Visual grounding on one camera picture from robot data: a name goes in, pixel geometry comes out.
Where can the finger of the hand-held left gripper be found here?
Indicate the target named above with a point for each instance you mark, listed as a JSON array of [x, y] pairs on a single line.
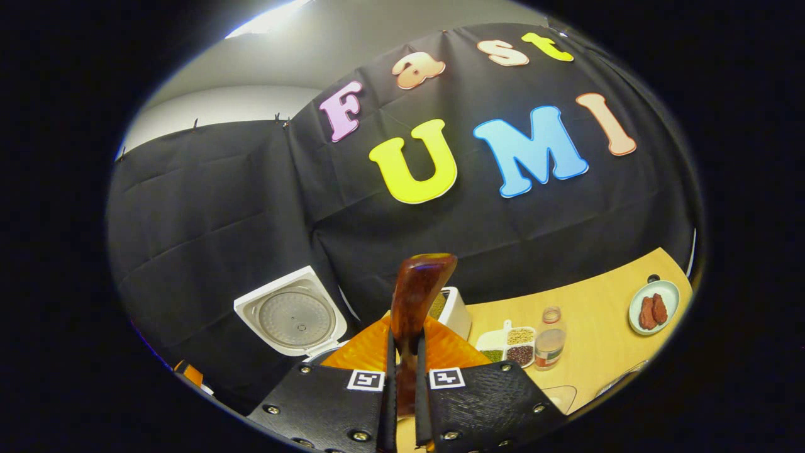
[[192, 375]]

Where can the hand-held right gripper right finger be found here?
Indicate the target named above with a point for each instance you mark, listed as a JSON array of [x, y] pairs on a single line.
[[422, 409]]

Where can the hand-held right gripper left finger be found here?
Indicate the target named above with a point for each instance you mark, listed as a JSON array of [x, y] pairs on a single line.
[[388, 415]]

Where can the white rice cooker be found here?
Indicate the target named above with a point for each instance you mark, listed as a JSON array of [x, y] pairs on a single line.
[[292, 314]]

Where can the brown wooden spoon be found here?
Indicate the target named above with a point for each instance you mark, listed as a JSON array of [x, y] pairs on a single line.
[[418, 289]]

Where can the white toaster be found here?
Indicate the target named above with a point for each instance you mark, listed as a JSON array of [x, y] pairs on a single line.
[[458, 314]]

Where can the white divided grain tray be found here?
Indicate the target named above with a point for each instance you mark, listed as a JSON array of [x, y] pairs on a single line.
[[497, 340]]

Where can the toasted bread slice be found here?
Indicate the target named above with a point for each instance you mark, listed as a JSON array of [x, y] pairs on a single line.
[[438, 305]]

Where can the clear plastic bottle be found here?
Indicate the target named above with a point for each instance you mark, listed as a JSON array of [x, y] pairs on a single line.
[[550, 346]]

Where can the black backdrop cloth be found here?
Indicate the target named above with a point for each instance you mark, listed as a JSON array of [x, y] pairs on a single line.
[[251, 207]]

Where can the pale green plate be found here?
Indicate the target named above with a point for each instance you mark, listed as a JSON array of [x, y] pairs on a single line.
[[670, 296]]

